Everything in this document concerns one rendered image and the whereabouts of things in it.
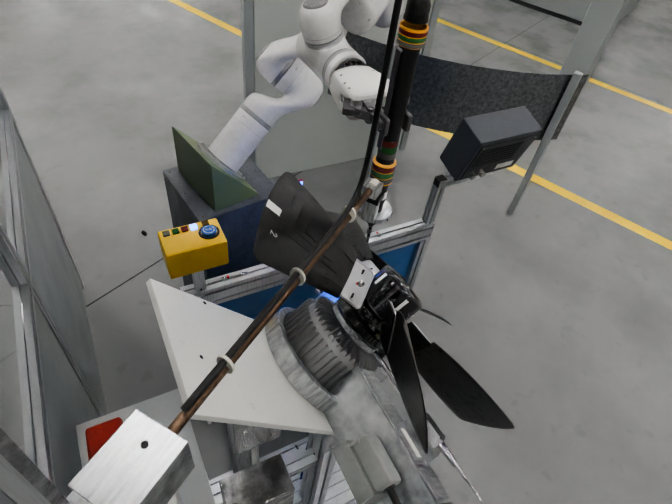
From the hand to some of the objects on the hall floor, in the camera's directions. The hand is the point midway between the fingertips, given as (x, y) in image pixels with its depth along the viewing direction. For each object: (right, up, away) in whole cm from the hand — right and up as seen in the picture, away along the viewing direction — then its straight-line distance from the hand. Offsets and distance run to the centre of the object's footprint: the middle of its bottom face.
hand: (392, 120), depth 82 cm
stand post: (-40, -126, +94) cm, 162 cm away
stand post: (-20, -120, +102) cm, 159 cm away
